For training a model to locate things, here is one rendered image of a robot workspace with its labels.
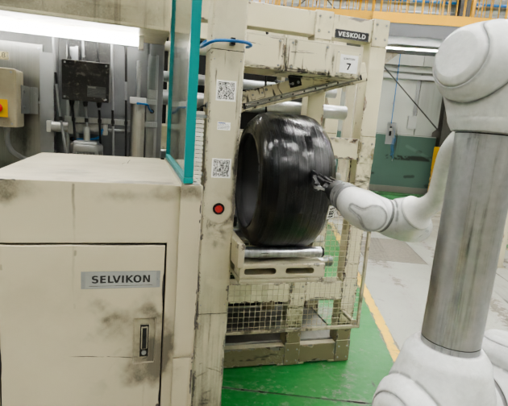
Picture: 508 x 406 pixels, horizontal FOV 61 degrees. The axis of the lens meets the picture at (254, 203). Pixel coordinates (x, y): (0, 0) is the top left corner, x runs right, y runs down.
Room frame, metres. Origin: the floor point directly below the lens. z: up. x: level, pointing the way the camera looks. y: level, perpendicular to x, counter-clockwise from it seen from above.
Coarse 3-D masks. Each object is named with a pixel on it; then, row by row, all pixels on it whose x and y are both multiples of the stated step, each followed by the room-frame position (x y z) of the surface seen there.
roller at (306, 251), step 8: (248, 248) 1.62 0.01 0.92; (256, 248) 1.63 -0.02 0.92; (264, 248) 1.64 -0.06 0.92; (272, 248) 1.64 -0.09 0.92; (280, 248) 1.65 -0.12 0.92; (288, 248) 1.66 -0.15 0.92; (296, 248) 1.67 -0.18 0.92; (304, 248) 1.68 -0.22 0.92; (312, 248) 1.69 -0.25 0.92; (320, 248) 1.70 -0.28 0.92; (248, 256) 1.61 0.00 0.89; (256, 256) 1.62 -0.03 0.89; (264, 256) 1.63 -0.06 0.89; (272, 256) 1.64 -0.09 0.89; (280, 256) 1.65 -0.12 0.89; (288, 256) 1.66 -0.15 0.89; (296, 256) 1.67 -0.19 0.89; (304, 256) 1.68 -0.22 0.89; (312, 256) 1.69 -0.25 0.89; (320, 256) 1.70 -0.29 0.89
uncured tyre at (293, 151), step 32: (256, 128) 1.68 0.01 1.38; (288, 128) 1.63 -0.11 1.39; (320, 128) 1.69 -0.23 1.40; (256, 160) 2.04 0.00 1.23; (288, 160) 1.54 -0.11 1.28; (320, 160) 1.58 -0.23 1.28; (256, 192) 2.04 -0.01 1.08; (288, 192) 1.52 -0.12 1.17; (320, 192) 1.56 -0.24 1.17; (256, 224) 1.59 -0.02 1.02; (288, 224) 1.56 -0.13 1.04; (320, 224) 1.60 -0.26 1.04
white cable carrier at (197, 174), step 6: (198, 120) 1.64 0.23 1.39; (198, 126) 1.64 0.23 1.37; (198, 132) 1.68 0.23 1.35; (198, 138) 1.64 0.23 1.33; (198, 144) 1.64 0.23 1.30; (198, 150) 1.64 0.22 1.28; (198, 156) 1.64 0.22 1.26; (198, 162) 1.64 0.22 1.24; (198, 168) 1.64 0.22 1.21; (198, 174) 1.68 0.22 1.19; (198, 180) 1.64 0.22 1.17
